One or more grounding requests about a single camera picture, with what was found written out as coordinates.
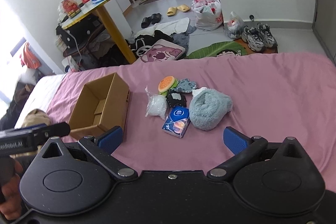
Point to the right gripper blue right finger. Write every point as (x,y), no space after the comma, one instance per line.
(244,149)

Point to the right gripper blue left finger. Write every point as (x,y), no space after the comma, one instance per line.
(99,150)

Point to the fluffy light blue towel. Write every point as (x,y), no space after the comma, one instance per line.
(208,108)

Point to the blue tissue packet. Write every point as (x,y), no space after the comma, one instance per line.
(177,121)

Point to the clear bag white filling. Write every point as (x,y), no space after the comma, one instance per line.
(157,105)

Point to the blue grey plush toy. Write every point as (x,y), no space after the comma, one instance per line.
(185,86)

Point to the black dotted pouch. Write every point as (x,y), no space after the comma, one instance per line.
(175,99)

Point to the hamburger plush toy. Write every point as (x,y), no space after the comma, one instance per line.
(166,84)

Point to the white soft wad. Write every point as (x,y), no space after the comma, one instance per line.
(196,92)

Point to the person's left hand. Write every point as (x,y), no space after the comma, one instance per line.
(11,208)

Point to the tan blanket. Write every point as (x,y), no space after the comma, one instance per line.
(36,117)

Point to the open cardboard box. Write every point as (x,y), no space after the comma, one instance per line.
(101,105)

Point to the orange garment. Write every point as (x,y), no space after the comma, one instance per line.
(28,58)

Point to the white appliance on floor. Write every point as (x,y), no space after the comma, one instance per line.
(70,65)

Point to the green leaf cartoon rug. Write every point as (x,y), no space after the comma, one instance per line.
(219,49)

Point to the grey sneaker right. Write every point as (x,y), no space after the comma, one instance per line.
(266,35)

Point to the grey sneaker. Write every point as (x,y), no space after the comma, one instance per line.
(252,38)
(266,35)

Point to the black clothes pile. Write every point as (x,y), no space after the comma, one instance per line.
(142,43)

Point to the black polka dot bag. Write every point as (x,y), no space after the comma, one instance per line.
(79,32)

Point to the grey sneaker left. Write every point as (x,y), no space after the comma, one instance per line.
(252,38)

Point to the pink bear cushion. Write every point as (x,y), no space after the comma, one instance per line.
(161,51)

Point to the small clear plastic bag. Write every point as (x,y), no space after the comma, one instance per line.
(234,26)

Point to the grey fluffy mat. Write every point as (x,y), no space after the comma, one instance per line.
(182,39)

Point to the black slipper left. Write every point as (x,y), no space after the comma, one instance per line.
(146,22)

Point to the white floor towel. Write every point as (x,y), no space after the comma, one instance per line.
(172,27)

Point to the red snack package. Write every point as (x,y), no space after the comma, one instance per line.
(70,8)

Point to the yellow legged table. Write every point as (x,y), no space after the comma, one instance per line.
(108,23)

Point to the large white plastic bag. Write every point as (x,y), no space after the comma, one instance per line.
(208,14)

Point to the yellow slipper right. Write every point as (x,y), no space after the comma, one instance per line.
(183,8)

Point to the yellow slipper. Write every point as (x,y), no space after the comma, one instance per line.
(183,8)
(171,11)

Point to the yellow slipper left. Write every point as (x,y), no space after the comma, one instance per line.
(171,11)

